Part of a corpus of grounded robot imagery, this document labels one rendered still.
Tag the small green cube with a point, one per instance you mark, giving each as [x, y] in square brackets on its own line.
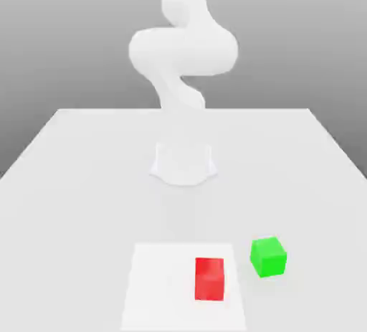
[269, 257]

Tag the small red cube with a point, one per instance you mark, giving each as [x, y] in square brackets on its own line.
[209, 280]

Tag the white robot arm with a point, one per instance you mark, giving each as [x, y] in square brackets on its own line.
[183, 51]

